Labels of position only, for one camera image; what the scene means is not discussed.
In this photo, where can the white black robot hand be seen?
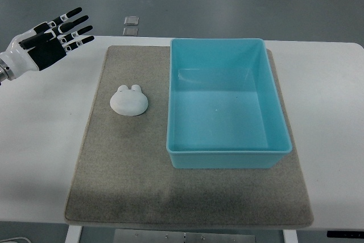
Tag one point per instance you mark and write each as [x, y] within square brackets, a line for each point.
[39, 48]

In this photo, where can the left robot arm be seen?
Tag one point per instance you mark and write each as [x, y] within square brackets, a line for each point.
[44, 45]

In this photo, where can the blue plastic box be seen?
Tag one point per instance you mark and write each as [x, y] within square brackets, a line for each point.
[224, 109]

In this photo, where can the lower floor plate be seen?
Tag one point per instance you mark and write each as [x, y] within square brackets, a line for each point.
[130, 31]

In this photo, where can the floor plate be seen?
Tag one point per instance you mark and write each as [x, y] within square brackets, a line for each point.
[130, 31]
[131, 21]

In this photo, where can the upper floor plate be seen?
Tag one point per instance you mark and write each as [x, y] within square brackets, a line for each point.
[131, 21]

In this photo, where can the grey felt mat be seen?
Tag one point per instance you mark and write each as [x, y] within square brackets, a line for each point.
[124, 176]

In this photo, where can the left white table leg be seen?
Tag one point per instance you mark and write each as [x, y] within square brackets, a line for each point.
[73, 234]

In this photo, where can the white table leg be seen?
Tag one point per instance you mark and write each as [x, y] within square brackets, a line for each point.
[290, 236]
[73, 234]

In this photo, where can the metal table crossbar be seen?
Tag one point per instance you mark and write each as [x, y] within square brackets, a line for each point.
[129, 235]

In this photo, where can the right white table leg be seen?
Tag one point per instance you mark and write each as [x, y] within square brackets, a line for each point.
[290, 236]

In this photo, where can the black table control panel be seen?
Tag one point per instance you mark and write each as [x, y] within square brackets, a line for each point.
[345, 234]

